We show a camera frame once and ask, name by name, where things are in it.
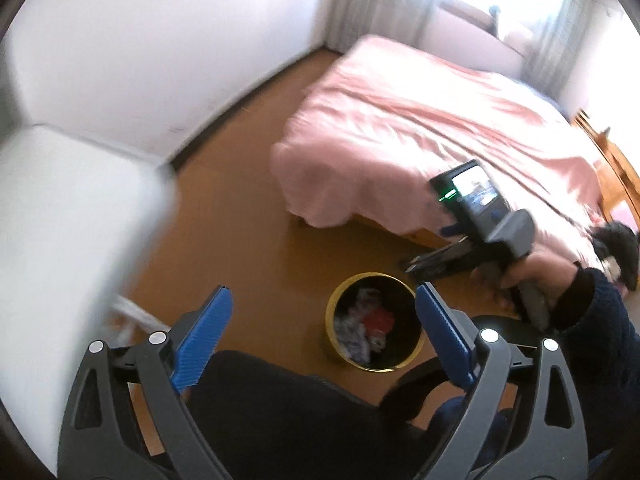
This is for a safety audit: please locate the black gold trash bin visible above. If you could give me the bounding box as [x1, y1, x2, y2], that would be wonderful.
[324, 272, 425, 373]

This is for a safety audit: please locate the pink bed cover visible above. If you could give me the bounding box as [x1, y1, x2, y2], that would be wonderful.
[270, 35, 603, 268]

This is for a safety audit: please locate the person's right hand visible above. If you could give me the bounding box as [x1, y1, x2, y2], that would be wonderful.
[471, 248, 579, 312]

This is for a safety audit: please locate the dark blue sleeve forearm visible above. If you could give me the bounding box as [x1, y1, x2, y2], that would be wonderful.
[550, 269, 639, 460]

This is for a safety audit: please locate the person's dark trouser leg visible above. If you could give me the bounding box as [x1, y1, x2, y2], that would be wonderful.
[186, 351, 433, 479]

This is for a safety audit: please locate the printed wrapper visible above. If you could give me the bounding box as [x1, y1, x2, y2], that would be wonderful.
[333, 301, 386, 367]

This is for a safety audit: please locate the wooden bed frame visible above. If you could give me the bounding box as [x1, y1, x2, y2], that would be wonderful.
[572, 110, 639, 233]

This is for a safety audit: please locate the grey curtain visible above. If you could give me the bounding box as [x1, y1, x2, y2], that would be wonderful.
[326, 0, 596, 98]

